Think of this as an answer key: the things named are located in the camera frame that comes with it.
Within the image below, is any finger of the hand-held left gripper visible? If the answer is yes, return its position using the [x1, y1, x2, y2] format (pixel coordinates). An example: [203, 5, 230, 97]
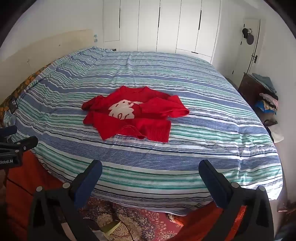
[0, 125, 18, 139]
[0, 136, 38, 154]

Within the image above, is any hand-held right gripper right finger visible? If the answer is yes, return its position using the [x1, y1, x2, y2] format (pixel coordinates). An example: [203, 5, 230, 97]
[198, 159, 274, 241]

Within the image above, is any red sweater with white print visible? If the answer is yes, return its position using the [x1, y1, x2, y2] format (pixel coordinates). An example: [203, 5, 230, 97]
[81, 86, 190, 142]

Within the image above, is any white wardrobe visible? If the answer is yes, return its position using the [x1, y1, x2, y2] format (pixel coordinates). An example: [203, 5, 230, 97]
[103, 0, 220, 64]

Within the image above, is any pile of mixed clothes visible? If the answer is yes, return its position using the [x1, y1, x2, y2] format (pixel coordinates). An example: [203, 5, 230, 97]
[254, 93, 279, 114]

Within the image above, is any teal folded cloth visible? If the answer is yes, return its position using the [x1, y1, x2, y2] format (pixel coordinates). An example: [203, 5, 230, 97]
[252, 73, 277, 93]

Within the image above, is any blue green striped duvet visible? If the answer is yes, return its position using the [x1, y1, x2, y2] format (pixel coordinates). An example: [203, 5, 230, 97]
[3, 46, 284, 216]

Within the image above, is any white bag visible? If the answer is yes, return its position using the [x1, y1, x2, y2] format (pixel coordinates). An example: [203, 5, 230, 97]
[265, 120, 284, 142]

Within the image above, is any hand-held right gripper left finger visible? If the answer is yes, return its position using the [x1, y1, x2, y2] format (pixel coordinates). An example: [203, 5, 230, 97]
[28, 159, 103, 241]

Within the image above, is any dark round hanging object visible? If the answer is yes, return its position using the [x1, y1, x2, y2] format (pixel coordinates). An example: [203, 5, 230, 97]
[242, 27, 254, 45]

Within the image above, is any black cable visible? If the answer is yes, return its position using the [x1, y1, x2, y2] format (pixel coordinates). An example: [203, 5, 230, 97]
[92, 204, 139, 241]

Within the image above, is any patterned rug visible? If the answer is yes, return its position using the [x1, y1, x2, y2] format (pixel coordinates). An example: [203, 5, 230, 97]
[79, 197, 185, 241]

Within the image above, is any orange patterned pillow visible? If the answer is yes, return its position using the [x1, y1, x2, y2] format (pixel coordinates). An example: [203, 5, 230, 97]
[0, 64, 52, 116]

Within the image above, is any white door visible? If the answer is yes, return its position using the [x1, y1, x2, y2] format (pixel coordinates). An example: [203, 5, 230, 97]
[232, 19, 261, 79]

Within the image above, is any dark wooden dresser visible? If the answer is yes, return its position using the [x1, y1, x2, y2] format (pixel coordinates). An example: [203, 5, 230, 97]
[238, 72, 278, 112]

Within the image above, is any yellow green booklet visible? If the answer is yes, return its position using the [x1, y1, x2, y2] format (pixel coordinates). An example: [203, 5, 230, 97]
[99, 220, 122, 235]

